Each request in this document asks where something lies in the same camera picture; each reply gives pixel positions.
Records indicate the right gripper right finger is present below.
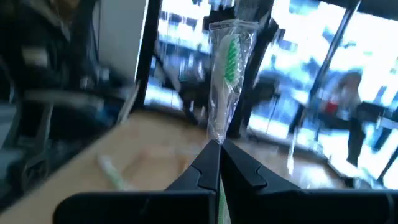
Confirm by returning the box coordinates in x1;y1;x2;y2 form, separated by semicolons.
221;139;302;224

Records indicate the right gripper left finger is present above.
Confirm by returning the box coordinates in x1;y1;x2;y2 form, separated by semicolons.
166;139;221;224

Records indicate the green toothbrush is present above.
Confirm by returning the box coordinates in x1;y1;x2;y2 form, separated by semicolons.
206;18;261;224
95;154;137;191

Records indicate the person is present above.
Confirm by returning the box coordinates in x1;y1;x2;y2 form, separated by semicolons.
320;70;374;166
0;0;100;91

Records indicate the large dark-framed window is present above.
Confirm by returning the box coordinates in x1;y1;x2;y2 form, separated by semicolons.
142;0;398;190

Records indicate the black aluminium rig frame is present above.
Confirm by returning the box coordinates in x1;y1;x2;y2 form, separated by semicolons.
228;12;280;139

